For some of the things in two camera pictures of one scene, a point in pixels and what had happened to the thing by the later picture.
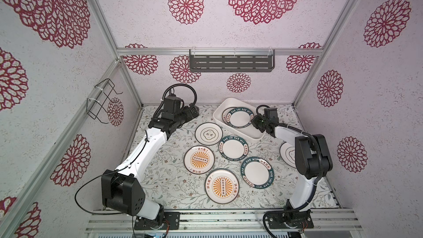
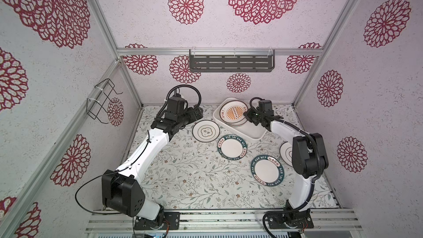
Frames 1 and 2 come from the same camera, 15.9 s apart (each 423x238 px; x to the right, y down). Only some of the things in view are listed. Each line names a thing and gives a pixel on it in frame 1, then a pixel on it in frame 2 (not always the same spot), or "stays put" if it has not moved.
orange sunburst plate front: [222, 186] -> [233, 111]
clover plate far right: [287, 154] stays put
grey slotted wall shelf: [232, 60] stays put
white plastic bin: [249, 133] stays put
